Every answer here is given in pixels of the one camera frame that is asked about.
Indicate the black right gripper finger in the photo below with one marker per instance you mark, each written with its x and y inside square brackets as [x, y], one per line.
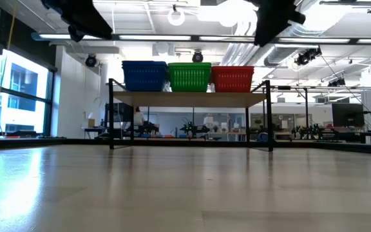
[267, 32]

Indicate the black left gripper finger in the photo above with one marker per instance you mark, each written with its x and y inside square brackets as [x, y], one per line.
[76, 35]
[98, 29]

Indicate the black background robot arm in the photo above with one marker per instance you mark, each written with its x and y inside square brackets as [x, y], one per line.
[193, 129]
[311, 132]

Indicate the black-framed wooden shelf table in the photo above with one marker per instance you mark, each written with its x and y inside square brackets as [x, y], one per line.
[306, 106]

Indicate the wooden shelf with black legs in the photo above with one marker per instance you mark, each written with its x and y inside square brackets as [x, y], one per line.
[188, 99]

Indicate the black ceiling spotlight cluster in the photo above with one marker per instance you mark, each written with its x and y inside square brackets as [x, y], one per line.
[308, 56]
[337, 82]

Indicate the long ceiling light bar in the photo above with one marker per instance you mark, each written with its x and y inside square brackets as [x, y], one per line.
[153, 37]

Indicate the large window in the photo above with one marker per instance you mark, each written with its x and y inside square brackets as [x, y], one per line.
[21, 80]

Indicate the round white ceiling lamp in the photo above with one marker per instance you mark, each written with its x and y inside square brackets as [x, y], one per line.
[176, 17]

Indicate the small cardboard box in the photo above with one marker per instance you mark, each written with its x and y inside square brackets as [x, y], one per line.
[91, 123]

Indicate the person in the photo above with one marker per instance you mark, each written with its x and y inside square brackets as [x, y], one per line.
[138, 118]

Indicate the blue round object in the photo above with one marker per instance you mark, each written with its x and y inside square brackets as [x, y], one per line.
[262, 138]

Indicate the black computer monitor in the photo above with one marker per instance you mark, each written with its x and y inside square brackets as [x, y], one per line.
[348, 114]

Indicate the silver ventilation duct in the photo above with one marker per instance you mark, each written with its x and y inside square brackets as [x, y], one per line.
[282, 54]

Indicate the black round ceiling camera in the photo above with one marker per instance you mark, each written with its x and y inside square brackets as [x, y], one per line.
[197, 57]
[91, 60]

